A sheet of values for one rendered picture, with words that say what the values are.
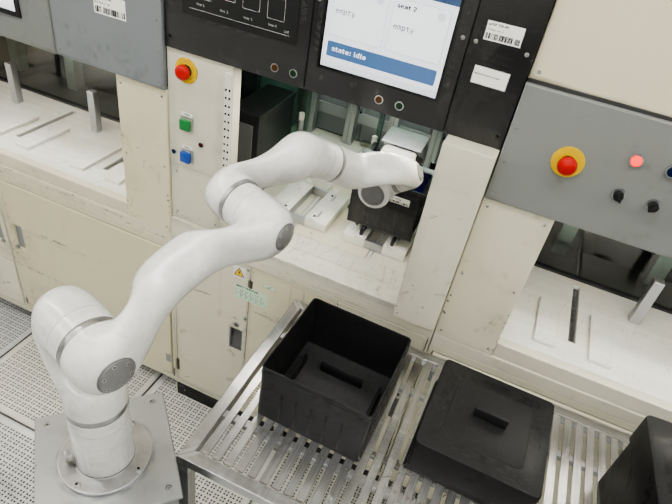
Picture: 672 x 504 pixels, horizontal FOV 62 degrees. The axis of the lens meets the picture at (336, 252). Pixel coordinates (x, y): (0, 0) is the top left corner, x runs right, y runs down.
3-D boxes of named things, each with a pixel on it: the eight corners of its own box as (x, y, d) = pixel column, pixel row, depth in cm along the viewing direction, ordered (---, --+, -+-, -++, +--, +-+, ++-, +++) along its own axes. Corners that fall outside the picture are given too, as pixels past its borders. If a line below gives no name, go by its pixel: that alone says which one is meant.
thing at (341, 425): (306, 341, 156) (314, 296, 146) (398, 382, 150) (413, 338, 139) (255, 412, 135) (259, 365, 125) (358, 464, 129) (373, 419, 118)
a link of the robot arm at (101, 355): (59, 361, 104) (104, 417, 96) (24, 329, 95) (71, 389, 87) (259, 205, 123) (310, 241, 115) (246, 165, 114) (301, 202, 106)
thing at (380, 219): (340, 227, 178) (354, 141, 158) (362, 196, 193) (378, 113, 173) (412, 253, 173) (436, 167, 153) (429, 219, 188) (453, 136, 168)
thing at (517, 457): (401, 466, 130) (414, 433, 122) (435, 380, 152) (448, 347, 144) (526, 526, 123) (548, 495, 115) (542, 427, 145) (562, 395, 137)
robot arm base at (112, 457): (59, 508, 111) (43, 456, 100) (56, 429, 124) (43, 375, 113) (158, 482, 118) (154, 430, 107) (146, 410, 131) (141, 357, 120)
